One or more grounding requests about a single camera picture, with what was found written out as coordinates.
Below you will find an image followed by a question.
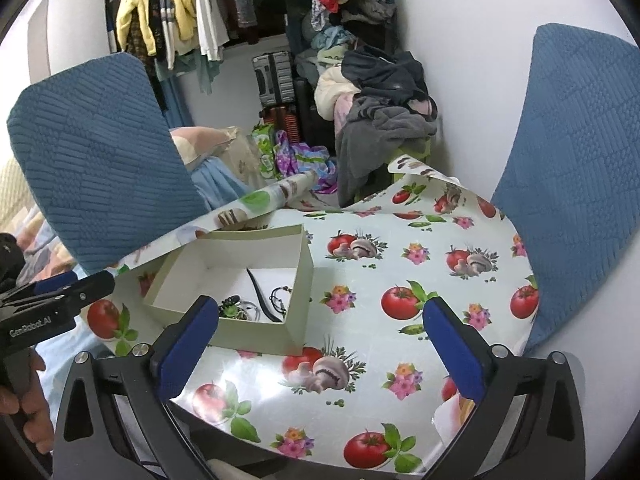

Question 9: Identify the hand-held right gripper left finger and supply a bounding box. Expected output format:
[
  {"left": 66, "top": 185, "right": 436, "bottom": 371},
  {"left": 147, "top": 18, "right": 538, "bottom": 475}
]
[{"left": 52, "top": 295, "right": 222, "bottom": 480}]

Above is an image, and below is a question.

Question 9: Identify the grey fleece garment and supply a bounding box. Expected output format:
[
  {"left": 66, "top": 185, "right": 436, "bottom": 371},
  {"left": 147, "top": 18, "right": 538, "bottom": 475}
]
[{"left": 335, "top": 97, "right": 440, "bottom": 208}]

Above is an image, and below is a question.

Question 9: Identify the dark navy garment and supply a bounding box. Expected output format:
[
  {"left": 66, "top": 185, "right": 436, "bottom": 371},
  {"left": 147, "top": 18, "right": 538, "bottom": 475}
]
[{"left": 341, "top": 45, "right": 432, "bottom": 107}]

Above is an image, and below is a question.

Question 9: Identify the light teal garment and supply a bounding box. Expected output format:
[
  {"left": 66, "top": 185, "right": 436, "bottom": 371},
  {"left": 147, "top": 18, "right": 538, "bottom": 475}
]
[{"left": 294, "top": 24, "right": 362, "bottom": 77}]

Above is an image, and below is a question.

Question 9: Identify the colourful floral cloth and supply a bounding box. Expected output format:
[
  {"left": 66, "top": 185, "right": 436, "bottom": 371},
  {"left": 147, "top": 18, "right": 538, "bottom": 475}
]
[{"left": 274, "top": 130, "right": 339, "bottom": 196}]

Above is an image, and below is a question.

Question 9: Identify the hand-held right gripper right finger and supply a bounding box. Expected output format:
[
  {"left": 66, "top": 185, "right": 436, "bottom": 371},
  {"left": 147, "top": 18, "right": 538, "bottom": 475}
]
[{"left": 421, "top": 295, "right": 587, "bottom": 480}]

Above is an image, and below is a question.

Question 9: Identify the pale green cardboard box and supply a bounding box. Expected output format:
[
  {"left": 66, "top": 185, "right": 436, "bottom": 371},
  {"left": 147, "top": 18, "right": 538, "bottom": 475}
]
[{"left": 142, "top": 224, "right": 315, "bottom": 357}]

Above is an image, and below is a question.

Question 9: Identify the light blue cloth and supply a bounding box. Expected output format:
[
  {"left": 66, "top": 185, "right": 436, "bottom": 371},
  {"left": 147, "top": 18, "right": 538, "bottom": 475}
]
[{"left": 189, "top": 156, "right": 257, "bottom": 212}]

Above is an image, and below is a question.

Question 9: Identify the blue quilted chair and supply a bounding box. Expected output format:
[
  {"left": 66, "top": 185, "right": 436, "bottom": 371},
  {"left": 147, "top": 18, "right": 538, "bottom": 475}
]
[
  {"left": 6, "top": 52, "right": 209, "bottom": 277},
  {"left": 490, "top": 22, "right": 640, "bottom": 357}
]

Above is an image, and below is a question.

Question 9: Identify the silver ribbed suitcase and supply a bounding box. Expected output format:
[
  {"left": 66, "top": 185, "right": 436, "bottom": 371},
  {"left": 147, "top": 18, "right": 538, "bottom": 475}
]
[{"left": 251, "top": 52, "right": 297, "bottom": 109}]

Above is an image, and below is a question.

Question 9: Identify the row of hanging clothes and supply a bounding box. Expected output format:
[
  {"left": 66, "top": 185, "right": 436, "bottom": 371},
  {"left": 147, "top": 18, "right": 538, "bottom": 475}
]
[{"left": 115, "top": 0, "right": 397, "bottom": 97}]

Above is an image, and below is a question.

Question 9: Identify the black suitcase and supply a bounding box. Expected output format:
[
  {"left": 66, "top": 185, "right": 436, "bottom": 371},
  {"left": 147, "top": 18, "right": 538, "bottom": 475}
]
[{"left": 292, "top": 77, "right": 337, "bottom": 152}]

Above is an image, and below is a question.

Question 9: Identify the cream knit blanket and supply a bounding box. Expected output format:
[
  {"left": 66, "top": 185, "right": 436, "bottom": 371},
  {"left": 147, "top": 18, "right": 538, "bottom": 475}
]
[{"left": 0, "top": 157, "right": 32, "bottom": 233}]

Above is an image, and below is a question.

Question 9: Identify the beige lace pillow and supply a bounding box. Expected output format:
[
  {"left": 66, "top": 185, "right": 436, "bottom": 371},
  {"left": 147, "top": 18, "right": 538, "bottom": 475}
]
[{"left": 169, "top": 125, "right": 263, "bottom": 186}]

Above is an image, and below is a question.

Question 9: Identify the black cord necklace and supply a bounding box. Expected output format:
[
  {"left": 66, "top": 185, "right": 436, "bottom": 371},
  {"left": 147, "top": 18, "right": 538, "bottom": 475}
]
[{"left": 269, "top": 285, "right": 294, "bottom": 314}]

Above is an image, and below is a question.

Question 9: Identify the vegetable print tablecloth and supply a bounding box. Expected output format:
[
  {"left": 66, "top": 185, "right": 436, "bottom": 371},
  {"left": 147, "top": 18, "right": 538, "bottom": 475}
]
[{"left": 87, "top": 155, "right": 544, "bottom": 476}]

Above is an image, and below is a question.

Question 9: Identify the white crumpled sheet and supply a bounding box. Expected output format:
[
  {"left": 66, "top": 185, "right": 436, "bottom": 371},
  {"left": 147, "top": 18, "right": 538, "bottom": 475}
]
[{"left": 433, "top": 394, "right": 477, "bottom": 443}]

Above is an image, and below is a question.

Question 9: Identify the red striped suitcase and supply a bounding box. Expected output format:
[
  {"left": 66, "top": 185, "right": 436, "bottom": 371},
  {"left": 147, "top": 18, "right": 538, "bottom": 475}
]
[{"left": 259, "top": 105, "right": 302, "bottom": 144}]

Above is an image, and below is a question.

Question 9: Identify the cream puffy jacket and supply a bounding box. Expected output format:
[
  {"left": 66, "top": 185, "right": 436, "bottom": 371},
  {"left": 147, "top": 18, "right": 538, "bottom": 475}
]
[{"left": 315, "top": 66, "right": 362, "bottom": 122}]

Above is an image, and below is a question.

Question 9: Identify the green plastic stool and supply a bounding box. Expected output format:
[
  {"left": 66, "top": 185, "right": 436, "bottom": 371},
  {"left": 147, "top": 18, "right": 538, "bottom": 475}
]
[{"left": 349, "top": 135, "right": 434, "bottom": 202}]

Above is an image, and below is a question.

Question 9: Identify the person's left hand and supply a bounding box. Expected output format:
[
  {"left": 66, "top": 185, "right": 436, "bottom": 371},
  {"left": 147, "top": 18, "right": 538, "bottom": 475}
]
[{"left": 0, "top": 348, "right": 56, "bottom": 454}]

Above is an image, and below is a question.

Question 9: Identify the black curved hair stick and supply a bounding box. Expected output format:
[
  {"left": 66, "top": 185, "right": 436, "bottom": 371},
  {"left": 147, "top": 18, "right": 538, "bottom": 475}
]
[{"left": 245, "top": 268, "right": 284, "bottom": 324}]

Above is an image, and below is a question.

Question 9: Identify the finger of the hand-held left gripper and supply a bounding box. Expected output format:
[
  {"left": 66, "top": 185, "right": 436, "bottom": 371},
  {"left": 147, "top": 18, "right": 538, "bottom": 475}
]
[
  {"left": 34, "top": 271, "right": 81, "bottom": 296},
  {"left": 0, "top": 270, "right": 117, "bottom": 317}
]

